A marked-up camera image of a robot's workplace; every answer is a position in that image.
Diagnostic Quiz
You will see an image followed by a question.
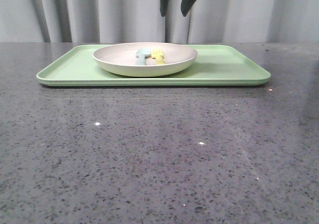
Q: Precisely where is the light blue plastic spoon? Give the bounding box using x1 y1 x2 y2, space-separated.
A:
136 48 151 66

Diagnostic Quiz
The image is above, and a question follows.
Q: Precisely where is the light green plastic tray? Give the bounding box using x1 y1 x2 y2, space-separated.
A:
36 44 271 87

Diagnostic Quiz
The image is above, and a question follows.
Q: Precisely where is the grey pleated curtain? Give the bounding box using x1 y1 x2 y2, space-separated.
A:
0 0 319 44

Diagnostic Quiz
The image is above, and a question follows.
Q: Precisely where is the yellow plastic fork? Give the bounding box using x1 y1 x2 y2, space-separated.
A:
151 48 165 65

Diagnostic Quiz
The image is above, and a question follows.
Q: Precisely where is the beige round plate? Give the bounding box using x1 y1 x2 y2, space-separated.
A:
93 42 197 77

